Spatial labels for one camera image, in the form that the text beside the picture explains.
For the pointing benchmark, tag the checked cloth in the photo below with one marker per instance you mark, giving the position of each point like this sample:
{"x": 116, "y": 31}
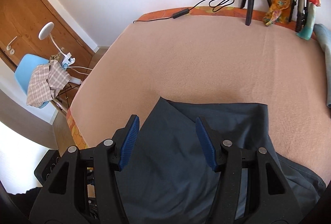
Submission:
{"x": 41, "y": 84}

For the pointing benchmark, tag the light blue chair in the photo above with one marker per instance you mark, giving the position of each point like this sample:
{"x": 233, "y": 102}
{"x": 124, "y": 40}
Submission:
{"x": 28, "y": 66}

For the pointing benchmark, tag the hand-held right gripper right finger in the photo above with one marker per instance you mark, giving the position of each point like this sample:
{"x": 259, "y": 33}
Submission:
{"x": 205, "y": 146}

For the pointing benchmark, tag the dark grey pants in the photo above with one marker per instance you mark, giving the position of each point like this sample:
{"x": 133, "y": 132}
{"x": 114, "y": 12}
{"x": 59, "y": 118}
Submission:
{"x": 168, "y": 162}

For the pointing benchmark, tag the wooden door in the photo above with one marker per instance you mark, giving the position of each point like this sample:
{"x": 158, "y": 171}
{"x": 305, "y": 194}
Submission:
{"x": 38, "y": 1}

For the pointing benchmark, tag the beige blanket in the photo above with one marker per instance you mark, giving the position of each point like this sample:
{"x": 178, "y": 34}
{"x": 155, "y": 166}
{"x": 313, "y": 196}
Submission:
{"x": 194, "y": 63}

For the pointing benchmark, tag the white clip lamp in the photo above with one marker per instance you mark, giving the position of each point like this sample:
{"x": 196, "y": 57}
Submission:
{"x": 46, "y": 30}

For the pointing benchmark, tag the folded light blue jeans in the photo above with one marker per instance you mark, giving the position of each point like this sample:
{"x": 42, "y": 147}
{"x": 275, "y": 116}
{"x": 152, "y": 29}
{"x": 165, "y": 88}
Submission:
{"x": 324, "y": 40}

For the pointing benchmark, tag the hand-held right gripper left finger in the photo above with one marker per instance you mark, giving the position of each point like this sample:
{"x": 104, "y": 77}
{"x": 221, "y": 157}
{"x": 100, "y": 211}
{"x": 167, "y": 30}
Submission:
{"x": 129, "y": 141}

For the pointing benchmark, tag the orange floral tablecloth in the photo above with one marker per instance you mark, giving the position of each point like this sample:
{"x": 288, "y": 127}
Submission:
{"x": 160, "y": 13}

